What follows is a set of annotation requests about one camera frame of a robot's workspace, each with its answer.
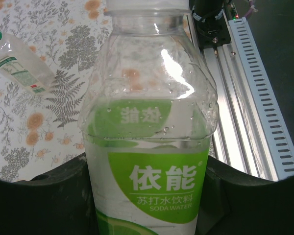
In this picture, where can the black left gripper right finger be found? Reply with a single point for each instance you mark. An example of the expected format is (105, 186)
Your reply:
(254, 210)

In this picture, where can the clear bottle dark green label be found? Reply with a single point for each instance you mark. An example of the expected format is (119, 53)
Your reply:
(24, 71)

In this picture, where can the floral patterned tablecloth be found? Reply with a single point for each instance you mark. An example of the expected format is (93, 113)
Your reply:
(39, 122)

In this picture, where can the circuit board with green light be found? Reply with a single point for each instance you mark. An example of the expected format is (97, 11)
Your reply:
(234, 12)

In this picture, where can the wide aluminium frame rail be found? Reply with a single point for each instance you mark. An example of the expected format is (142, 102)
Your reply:
(235, 110)

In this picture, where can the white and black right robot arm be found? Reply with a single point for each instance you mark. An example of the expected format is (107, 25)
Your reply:
(205, 7)

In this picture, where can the clear bottle lime green label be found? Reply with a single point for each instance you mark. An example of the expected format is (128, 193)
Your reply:
(147, 171)

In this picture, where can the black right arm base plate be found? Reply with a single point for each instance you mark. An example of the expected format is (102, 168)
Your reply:
(215, 36)

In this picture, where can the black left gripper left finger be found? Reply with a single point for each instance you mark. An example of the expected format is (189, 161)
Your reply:
(39, 208)

